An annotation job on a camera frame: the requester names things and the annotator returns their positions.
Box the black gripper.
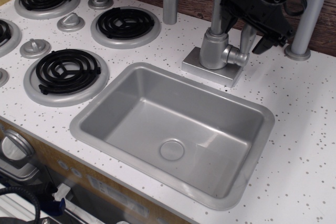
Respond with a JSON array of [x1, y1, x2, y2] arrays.
[[220, 0, 293, 54]]

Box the grey faucet lever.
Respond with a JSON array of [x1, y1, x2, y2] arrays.
[[222, 24, 257, 67]]

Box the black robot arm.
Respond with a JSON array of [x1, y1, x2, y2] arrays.
[[220, 0, 307, 54]]

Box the grey toy faucet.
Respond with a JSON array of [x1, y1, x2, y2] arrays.
[[163, 0, 243, 88]]

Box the grey support pole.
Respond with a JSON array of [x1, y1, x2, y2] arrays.
[[285, 0, 324, 61]]

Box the back right stove burner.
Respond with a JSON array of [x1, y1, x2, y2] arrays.
[[90, 7, 161, 49]]

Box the grey toy sink basin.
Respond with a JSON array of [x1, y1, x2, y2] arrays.
[[70, 63, 275, 210]]

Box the grey stove knob top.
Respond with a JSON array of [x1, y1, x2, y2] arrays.
[[88, 0, 113, 10]]

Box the grey stove knob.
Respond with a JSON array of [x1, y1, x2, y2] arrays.
[[19, 39, 51, 59], [57, 13, 85, 33], [88, 0, 113, 10]]

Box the grey stove knob middle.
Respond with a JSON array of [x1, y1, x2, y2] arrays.
[[57, 13, 85, 33]]

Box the front right stove burner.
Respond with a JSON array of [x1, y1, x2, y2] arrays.
[[24, 49, 109, 107]]

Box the back left stove burner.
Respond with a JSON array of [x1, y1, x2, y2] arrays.
[[14, 0, 80, 20]]

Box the grey stove knob lower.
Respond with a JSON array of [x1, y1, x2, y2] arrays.
[[19, 39, 51, 59]]

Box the left edge stove burner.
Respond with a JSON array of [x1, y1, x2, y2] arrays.
[[1, 19, 22, 57]]

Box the grey stove knob edge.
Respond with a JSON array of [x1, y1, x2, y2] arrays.
[[0, 68, 9, 87]]

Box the grey round oven dial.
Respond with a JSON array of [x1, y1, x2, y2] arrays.
[[1, 129, 35, 168]]

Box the blue clamp handle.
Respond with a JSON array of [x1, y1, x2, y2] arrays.
[[49, 198, 66, 216]]

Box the black hose lower left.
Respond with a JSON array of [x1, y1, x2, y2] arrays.
[[0, 185, 58, 224]]

